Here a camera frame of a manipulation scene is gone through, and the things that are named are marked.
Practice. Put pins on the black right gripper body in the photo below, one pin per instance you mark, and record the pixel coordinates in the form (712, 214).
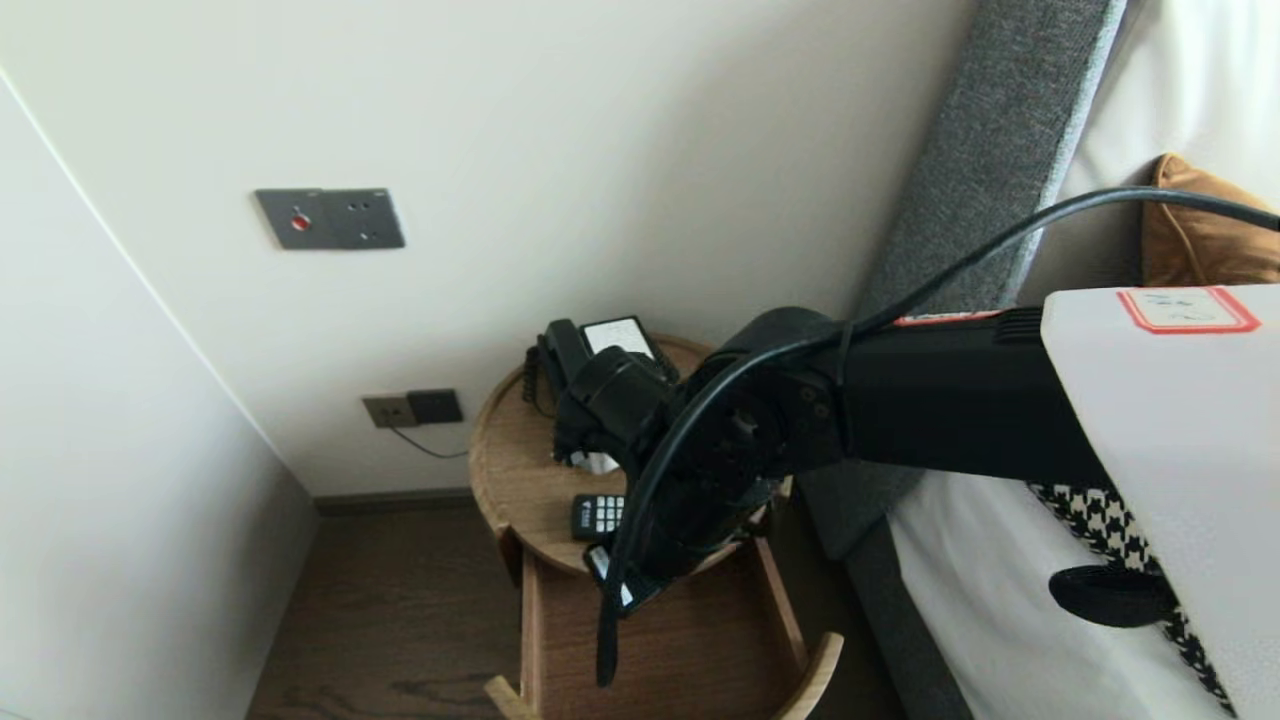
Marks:
(620, 400)

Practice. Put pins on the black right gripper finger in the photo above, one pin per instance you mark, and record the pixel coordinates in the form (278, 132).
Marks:
(625, 585)
(609, 640)

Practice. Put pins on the black TV remote control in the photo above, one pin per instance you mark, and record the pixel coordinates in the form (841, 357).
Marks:
(598, 517)

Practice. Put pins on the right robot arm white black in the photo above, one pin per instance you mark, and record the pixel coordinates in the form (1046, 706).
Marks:
(950, 400)

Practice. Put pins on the black telephone base white keypad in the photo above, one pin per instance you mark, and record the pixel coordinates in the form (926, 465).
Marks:
(620, 335)

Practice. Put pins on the black telephone handset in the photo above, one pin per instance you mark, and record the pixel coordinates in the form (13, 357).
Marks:
(565, 345)

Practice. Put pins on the dark grey power socket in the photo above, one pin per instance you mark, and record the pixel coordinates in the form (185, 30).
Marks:
(436, 406)

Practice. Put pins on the brown wooden baseboard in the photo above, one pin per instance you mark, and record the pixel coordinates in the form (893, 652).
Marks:
(400, 501)

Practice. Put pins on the white bed sheet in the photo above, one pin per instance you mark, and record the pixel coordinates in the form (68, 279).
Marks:
(980, 600)

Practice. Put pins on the grey fabric headboard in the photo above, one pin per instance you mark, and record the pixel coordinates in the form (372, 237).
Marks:
(1000, 150)

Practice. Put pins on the black white houndstooth pillow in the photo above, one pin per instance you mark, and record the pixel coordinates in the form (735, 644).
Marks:
(1090, 520)

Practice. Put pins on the beige upholstered headboard panel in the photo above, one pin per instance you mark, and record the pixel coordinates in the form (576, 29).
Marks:
(1090, 240)

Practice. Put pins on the orange-brown velvet cushion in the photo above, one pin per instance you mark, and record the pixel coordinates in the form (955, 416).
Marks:
(1210, 250)

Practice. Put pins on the beige wall data socket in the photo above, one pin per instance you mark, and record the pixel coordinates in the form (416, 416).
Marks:
(388, 411)

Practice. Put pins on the grey fabric bed frame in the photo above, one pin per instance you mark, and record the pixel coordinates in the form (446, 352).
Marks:
(900, 630)

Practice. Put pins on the grey wall switch panel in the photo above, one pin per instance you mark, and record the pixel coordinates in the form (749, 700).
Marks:
(340, 219)

